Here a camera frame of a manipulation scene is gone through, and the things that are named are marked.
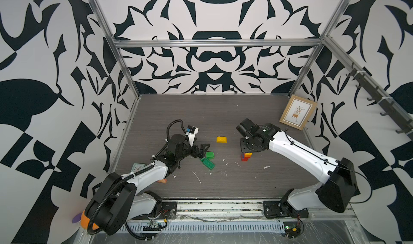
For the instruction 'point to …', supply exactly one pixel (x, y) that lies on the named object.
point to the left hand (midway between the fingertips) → (201, 138)
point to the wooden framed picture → (297, 112)
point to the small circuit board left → (154, 225)
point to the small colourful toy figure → (162, 181)
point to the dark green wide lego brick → (207, 163)
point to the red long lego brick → (244, 159)
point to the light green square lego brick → (210, 155)
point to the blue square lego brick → (243, 156)
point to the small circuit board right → (292, 229)
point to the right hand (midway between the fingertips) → (244, 145)
